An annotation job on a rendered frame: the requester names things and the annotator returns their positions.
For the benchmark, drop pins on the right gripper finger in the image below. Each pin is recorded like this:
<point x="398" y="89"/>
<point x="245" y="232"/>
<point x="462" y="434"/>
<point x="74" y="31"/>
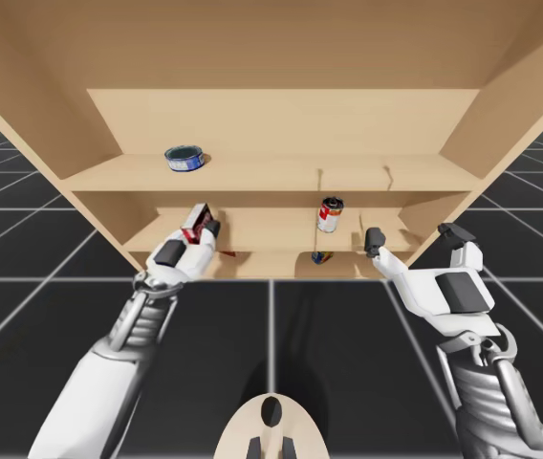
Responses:
<point x="466" y="255"/>
<point x="375" y="241"/>

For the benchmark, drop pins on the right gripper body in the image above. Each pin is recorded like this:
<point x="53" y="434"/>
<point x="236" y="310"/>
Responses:
<point x="424" y="296"/>

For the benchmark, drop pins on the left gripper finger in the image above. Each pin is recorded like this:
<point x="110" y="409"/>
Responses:
<point x="211" y="227"/>

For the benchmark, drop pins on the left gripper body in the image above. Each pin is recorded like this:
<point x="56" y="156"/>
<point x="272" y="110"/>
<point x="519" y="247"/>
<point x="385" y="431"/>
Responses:
<point x="190" y="258"/>

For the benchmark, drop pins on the red and white carton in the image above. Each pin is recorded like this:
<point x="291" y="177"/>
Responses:
<point x="196" y="220"/>

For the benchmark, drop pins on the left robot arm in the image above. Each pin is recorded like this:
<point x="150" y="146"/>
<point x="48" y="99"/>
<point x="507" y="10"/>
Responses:
<point x="109" y="363"/>

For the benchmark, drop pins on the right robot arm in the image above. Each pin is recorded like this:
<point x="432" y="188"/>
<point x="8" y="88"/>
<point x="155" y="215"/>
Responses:
<point x="496" y="401"/>

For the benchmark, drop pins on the pale wooden shelf unit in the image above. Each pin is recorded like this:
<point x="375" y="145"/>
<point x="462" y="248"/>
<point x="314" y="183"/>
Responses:
<point x="271" y="119"/>

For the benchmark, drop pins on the red and white can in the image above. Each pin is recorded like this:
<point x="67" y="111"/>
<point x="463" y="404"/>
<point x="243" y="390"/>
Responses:
<point x="330" y="217"/>

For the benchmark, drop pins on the blue and yellow can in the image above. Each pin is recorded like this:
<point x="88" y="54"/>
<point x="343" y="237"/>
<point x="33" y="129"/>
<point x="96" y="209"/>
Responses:
<point x="321" y="257"/>

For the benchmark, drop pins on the blue flat can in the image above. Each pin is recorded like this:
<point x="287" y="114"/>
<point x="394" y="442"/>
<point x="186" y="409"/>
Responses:
<point x="185" y="160"/>

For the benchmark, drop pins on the tan robot part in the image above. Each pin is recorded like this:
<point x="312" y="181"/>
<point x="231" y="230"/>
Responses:
<point x="269" y="430"/>

